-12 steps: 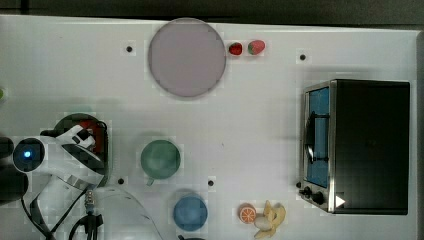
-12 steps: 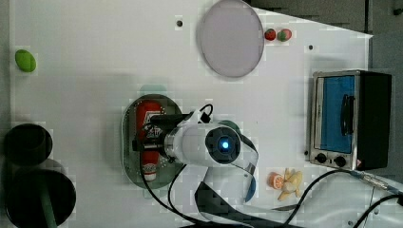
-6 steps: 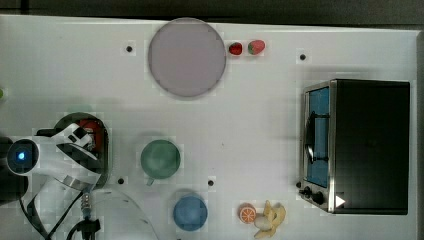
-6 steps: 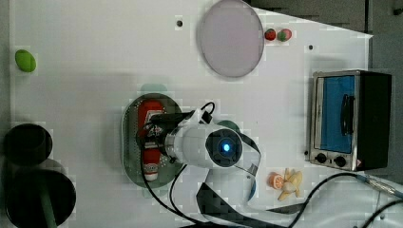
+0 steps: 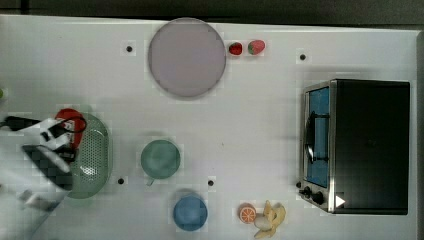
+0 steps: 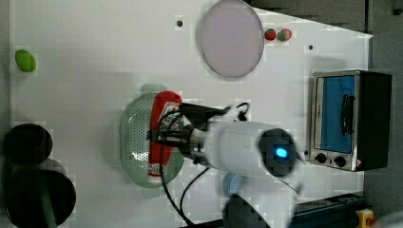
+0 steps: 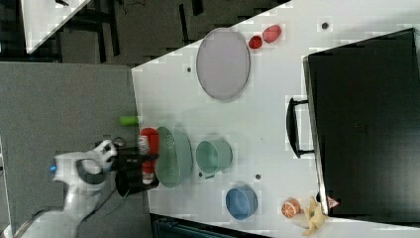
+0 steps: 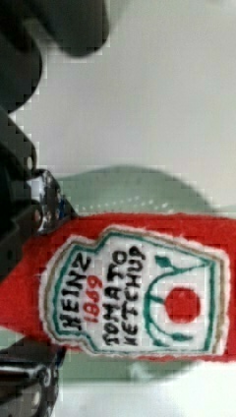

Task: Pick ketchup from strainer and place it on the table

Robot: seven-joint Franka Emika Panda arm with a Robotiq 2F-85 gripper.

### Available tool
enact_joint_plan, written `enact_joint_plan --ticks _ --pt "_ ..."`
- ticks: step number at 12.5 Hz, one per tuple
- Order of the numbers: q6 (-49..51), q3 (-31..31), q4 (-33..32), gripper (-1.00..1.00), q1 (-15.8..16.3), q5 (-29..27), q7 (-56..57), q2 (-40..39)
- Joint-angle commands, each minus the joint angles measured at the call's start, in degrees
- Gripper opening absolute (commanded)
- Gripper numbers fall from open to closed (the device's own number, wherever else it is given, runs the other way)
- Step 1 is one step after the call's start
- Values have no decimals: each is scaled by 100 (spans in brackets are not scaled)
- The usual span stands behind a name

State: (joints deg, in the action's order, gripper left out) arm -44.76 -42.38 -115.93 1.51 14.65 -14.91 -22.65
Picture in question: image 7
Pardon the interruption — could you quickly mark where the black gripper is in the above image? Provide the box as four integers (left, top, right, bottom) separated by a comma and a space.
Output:
111, 148, 159, 171

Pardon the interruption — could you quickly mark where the red plush ketchup bottle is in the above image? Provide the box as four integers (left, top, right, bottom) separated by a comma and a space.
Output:
139, 128, 159, 184

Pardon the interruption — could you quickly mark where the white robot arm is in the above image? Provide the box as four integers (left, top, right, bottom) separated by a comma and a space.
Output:
11, 140, 158, 238

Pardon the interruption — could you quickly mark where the green cylindrical object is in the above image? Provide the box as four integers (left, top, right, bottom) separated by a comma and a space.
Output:
119, 116, 139, 126

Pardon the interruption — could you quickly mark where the dark teal crate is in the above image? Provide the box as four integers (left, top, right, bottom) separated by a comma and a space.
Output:
151, 213, 268, 238

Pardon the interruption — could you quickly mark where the blue bowl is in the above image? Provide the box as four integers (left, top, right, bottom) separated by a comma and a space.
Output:
225, 184, 259, 220

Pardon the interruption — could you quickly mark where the lavender round plate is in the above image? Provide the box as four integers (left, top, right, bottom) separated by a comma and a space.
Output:
196, 28, 251, 101

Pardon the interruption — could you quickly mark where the toy orange half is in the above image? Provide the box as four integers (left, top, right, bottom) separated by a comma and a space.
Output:
281, 198, 301, 218

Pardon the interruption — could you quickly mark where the dark red toy strawberry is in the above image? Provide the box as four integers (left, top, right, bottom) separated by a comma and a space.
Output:
249, 36, 263, 50

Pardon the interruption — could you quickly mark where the white table in background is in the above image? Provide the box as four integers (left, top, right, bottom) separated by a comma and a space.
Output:
20, 0, 92, 54

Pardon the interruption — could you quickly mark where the light red toy strawberry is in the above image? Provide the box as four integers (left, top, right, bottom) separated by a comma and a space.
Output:
262, 25, 282, 44

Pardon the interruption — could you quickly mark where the toy peeled banana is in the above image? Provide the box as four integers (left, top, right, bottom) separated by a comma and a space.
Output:
291, 196, 328, 237

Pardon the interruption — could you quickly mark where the black toaster oven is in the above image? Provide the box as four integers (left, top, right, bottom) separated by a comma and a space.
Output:
302, 28, 420, 227

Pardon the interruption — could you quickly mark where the green cup with handle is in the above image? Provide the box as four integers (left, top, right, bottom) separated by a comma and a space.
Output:
195, 138, 233, 179

